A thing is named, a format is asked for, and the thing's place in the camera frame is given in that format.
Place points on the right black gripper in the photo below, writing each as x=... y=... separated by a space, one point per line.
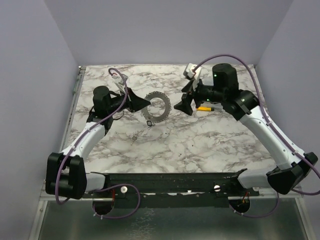
x=194 y=93

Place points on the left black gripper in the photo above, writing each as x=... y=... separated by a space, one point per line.
x=135 y=102

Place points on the perforated metal ring disc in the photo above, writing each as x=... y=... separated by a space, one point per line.
x=157 y=119

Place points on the keys with blue tag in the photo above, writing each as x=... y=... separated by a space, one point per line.
x=149 y=124

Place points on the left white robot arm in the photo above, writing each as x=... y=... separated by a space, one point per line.
x=65 y=172

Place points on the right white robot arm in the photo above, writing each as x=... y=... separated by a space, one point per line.
x=292 y=164

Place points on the clear plastic organizer box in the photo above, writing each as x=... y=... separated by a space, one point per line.
x=216 y=105

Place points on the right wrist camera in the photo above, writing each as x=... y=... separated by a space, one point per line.
x=191 y=72

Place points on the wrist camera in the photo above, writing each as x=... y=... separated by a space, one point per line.
x=191 y=72
x=119 y=82

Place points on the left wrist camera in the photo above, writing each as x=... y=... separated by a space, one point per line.
x=119 y=82

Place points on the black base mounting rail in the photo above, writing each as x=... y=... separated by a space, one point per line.
x=176 y=190

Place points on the aluminium frame rail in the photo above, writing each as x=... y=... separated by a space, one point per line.
x=42 y=202

